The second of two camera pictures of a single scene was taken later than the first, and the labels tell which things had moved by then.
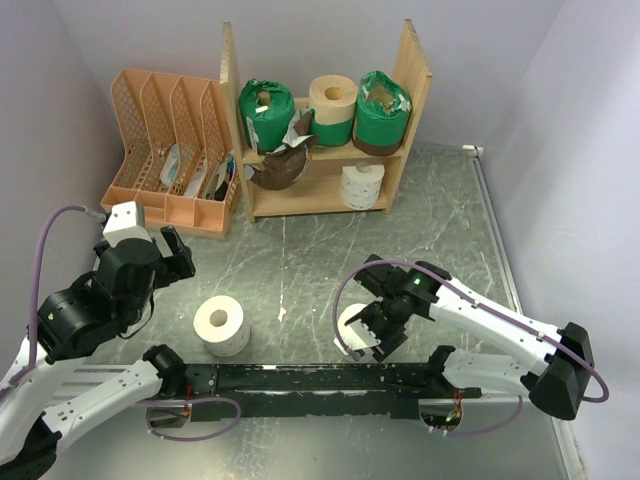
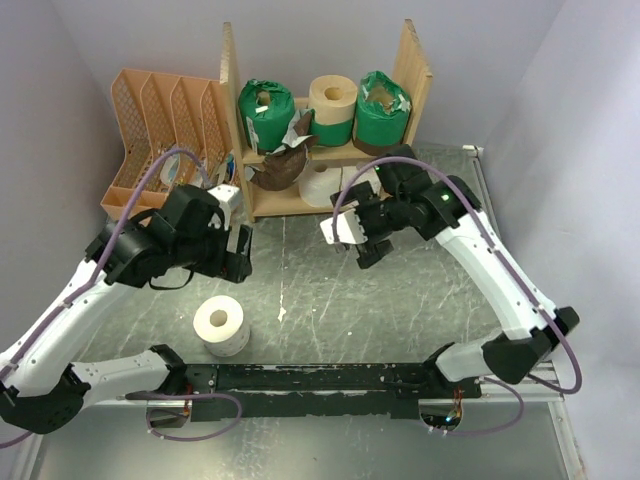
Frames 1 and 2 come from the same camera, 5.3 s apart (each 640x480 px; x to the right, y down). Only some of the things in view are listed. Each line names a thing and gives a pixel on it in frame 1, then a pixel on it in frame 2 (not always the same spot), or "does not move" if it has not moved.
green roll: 264,106 does not move
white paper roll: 220,324 does not move
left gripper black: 181,264 to 234,266
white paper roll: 345,314 to 319,181
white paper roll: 360,185 does not move
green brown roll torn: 382,112 does not move
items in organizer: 222,177 does not move
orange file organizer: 173,152 does not move
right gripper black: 386,346 to 368,252
